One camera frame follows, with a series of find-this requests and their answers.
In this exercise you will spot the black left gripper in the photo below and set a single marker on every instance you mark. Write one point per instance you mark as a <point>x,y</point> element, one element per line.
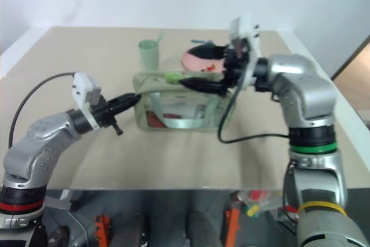
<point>102,112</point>

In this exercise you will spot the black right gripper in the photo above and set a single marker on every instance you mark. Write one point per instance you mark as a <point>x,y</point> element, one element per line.
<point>235,64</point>

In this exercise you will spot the green transparent zip pouch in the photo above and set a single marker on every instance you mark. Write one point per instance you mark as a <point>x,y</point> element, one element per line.
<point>185,111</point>

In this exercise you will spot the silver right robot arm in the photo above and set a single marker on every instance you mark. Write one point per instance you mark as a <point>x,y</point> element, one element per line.
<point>306,90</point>

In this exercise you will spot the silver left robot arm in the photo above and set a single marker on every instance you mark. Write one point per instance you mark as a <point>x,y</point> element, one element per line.
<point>34,148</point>

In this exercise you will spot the red item inside pouch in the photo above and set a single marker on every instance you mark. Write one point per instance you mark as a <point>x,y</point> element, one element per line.
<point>154,119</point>

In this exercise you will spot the pink plate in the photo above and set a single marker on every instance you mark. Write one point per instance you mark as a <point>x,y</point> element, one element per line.
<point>199,59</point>

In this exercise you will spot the blue thin stick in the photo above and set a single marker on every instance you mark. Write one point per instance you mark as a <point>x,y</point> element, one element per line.
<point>198,40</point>

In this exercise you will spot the pale green cup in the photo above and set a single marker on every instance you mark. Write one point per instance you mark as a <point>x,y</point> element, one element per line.
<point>148,54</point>

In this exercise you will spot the pale green toothbrush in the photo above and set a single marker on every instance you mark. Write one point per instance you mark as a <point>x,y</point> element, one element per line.
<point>159,37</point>

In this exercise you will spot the clear bag of colourful parts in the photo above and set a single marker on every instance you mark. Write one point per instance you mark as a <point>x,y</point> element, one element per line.
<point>257,202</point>

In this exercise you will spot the orange and black tool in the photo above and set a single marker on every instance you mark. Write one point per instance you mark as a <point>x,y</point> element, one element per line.
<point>102,229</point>
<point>232,224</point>

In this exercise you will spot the brown wooden panel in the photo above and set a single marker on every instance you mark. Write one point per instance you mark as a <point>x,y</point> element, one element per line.
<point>354,73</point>

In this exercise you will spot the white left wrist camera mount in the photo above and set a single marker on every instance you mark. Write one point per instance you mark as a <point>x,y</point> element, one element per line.
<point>82,88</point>

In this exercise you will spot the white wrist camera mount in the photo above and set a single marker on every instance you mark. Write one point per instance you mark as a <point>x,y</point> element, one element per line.
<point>82,88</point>
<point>245,27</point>

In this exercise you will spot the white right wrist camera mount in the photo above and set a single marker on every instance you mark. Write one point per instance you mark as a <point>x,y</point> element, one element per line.
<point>245,27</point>

